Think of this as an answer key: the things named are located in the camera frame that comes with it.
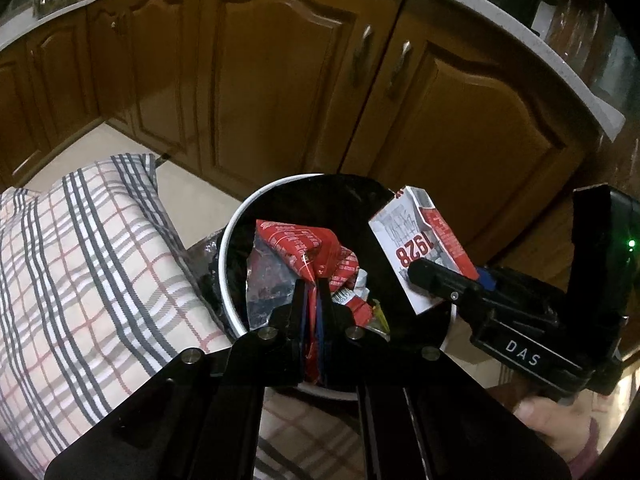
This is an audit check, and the person's right hand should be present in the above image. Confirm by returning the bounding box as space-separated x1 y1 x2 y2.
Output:
514 394 594 462

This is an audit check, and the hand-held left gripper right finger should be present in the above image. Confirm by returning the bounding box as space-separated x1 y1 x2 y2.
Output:
318 282 572 480

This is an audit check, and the plaid blanket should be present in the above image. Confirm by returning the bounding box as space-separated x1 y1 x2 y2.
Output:
0 152 362 480

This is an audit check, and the person's right forearm pink sleeve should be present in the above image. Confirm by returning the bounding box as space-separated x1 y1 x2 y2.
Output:
564 416 602 480

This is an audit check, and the yellow green wrapper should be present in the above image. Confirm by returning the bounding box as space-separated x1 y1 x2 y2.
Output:
369 299 390 333

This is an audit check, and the brown wooden kitchen cabinet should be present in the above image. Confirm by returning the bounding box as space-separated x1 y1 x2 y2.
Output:
0 0 603 283

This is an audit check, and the metal cabinet door handle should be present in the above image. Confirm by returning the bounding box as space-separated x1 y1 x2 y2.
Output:
350 24 376 87
386 41 414 99

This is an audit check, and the black bin liner bag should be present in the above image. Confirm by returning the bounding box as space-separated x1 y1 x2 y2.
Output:
190 175 451 351

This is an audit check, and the red foil snack bag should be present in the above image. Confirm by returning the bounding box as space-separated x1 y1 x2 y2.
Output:
246 218 375 387

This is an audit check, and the white round trash bin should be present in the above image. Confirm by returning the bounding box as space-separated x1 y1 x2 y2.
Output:
217 173 458 402

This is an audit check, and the white and red carton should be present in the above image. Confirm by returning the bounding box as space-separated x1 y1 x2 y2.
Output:
368 185 479 317

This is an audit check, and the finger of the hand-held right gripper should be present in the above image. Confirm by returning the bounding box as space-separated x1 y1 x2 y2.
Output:
406 261 484 307
475 266 502 294

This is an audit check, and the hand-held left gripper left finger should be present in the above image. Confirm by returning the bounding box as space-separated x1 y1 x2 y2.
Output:
44 280 307 480

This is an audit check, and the plastic wrapped door frame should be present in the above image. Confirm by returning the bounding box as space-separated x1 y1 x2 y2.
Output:
541 0 632 108

